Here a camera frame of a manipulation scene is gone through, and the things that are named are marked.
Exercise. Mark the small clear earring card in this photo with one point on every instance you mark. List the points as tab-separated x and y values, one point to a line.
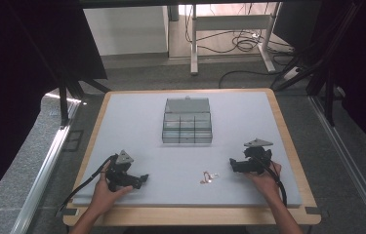
215	175

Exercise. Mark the black tripod stand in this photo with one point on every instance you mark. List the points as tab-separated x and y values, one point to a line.
68	87
320	65

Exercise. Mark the white power strip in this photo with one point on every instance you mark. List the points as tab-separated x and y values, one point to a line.
292	73

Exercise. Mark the person's right hand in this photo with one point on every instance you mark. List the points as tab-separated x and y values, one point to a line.
264	182

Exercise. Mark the clear plastic compartment box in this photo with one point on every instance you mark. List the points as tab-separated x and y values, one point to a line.
187	125

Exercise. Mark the white cabinet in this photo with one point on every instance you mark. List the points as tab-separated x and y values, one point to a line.
125	31

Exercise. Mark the aluminium floor rail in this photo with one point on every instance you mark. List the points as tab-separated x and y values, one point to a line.
353	169
42	175

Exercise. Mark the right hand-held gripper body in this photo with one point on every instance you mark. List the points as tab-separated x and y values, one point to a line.
256	159

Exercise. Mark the black curtain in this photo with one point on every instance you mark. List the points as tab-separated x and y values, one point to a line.
359	65
14	81

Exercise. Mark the grey foam mat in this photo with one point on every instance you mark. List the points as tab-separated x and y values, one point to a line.
177	159

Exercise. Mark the white desk frame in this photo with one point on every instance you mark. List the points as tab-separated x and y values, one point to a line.
229	23

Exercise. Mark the wooden table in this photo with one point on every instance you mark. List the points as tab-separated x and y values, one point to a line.
187	216

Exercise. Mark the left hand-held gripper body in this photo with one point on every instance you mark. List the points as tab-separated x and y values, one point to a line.
118	170

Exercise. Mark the person's left hand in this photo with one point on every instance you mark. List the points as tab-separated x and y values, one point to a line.
106	194

